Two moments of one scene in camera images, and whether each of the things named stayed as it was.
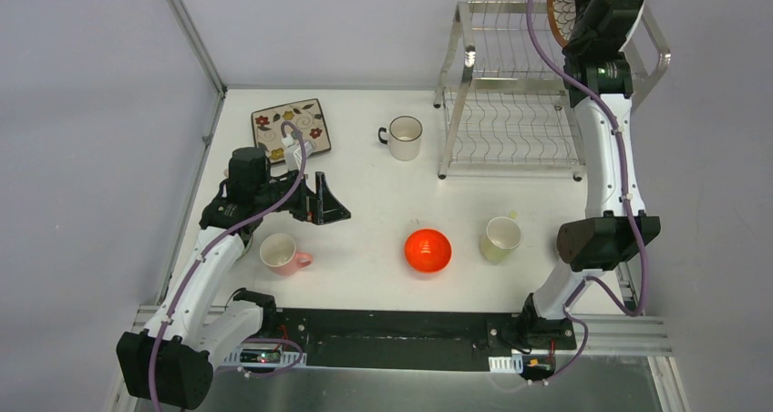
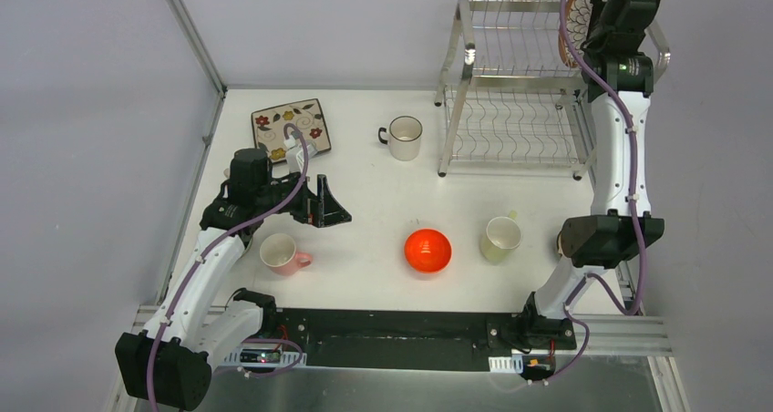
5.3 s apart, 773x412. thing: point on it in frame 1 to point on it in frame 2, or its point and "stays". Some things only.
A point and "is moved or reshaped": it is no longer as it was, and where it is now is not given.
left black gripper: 315,200 stays
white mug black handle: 404,138 stays
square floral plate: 307,116 stays
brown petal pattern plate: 561,5 is moved or reshaped
